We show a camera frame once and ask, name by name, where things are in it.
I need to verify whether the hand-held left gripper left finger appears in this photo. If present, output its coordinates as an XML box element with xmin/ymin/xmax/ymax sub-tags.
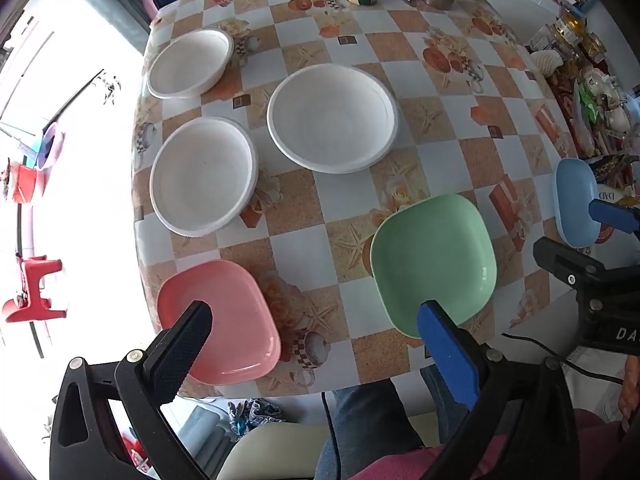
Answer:
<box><xmin>49</xmin><ymin>300</ymin><xmax>221</xmax><ymax>480</ymax></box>

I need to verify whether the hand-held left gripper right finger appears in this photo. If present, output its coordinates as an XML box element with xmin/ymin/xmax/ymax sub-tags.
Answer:
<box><xmin>416</xmin><ymin>300</ymin><xmax>586</xmax><ymax>480</ymax></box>

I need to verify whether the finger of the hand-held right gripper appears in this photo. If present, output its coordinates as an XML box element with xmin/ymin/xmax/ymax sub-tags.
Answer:
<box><xmin>588</xmin><ymin>199</ymin><xmax>640</xmax><ymax>235</ymax></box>
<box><xmin>533</xmin><ymin>236</ymin><xmax>608</xmax><ymax>288</ymax></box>

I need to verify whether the blue plate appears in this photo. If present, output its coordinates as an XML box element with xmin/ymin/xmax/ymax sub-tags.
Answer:
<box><xmin>552</xmin><ymin>158</ymin><xmax>608</xmax><ymax>248</ymax></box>

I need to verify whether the pink plate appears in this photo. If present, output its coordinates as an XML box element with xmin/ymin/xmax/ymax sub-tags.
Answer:
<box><xmin>156</xmin><ymin>260</ymin><xmax>282</xmax><ymax>386</ymax></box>

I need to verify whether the green plate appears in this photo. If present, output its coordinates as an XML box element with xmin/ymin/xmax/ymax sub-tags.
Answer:
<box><xmin>374</xmin><ymin>194</ymin><xmax>497</xmax><ymax>339</ymax></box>

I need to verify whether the white bowl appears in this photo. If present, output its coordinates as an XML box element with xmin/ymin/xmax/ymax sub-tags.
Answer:
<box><xmin>146</xmin><ymin>29</ymin><xmax>235</xmax><ymax>100</ymax></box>
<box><xmin>267</xmin><ymin>64</ymin><xmax>400</xmax><ymax>175</ymax></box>
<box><xmin>150</xmin><ymin>116</ymin><xmax>259</xmax><ymax>238</ymax></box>

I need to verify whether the white printed mug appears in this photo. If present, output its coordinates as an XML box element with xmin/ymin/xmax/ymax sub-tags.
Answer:
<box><xmin>592</xmin><ymin>180</ymin><xmax>632</xmax><ymax>243</ymax></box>

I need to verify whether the white cloth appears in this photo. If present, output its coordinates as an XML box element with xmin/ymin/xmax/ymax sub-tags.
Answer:
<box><xmin>564</xmin><ymin>346</ymin><xmax>626</xmax><ymax>421</ymax></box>

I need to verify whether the teal patterned cloth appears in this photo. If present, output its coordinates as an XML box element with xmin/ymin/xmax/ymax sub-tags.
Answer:
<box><xmin>227</xmin><ymin>399</ymin><xmax>286</xmax><ymax>433</ymax></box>

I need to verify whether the person's jeans leg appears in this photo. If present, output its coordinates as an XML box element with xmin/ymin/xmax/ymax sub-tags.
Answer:
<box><xmin>315</xmin><ymin>365</ymin><xmax>471</xmax><ymax>480</ymax></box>

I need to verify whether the pink garment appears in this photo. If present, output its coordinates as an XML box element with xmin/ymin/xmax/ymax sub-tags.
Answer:
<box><xmin>345</xmin><ymin>407</ymin><xmax>640</xmax><ymax>480</ymax></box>

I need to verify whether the cream plastic chair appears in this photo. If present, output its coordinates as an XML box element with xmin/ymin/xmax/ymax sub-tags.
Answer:
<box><xmin>215</xmin><ymin>422</ymin><xmax>331</xmax><ymax>480</ymax></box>

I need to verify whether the red plastic stool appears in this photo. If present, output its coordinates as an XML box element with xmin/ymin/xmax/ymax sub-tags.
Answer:
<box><xmin>1</xmin><ymin>255</ymin><xmax>68</xmax><ymax>323</ymax></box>

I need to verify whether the white seashell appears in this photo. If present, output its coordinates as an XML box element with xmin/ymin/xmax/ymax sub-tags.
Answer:
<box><xmin>530</xmin><ymin>50</ymin><xmax>563</xmax><ymax>78</ymax></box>

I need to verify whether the glass jar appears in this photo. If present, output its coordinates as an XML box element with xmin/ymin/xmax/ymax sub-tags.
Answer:
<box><xmin>552</xmin><ymin>10</ymin><xmax>586</xmax><ymax>51</ymax></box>

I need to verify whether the checkered floral tablecloth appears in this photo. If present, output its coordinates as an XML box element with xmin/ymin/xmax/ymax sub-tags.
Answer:
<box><xmin>131</xmin><ymin>0</ymin><xmax>581</xmax><ymax>401</ymax></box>

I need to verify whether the red plastic basin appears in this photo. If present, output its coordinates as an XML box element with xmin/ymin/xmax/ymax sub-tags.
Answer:
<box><xmin>7</xmin><ymin>160</ymin><xmax>48</xmax><ymax>203</ymax></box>

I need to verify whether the pink plastic bucket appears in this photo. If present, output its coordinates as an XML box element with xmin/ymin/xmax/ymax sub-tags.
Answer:
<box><xmin>37</xmin><ymin>122</ymin><xmax>67</xmax><ymax>170</ymax></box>

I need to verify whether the purple plastic stool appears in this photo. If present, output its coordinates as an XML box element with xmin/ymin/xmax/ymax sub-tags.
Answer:
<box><xmin>141</xmin><ymin>0</ymin><xmax>193</xmax><ymax>21</ymax></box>

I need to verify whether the black cable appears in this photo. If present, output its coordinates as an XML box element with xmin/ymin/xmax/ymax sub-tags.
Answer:
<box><xmin>321</xmin><ymin>389</ymin><xmax>347</xmax><ymax>480</ymax></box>
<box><xmin>501</xmin><ymin>331</ymin><xmax>631</xmax><ymax>386</ymax></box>

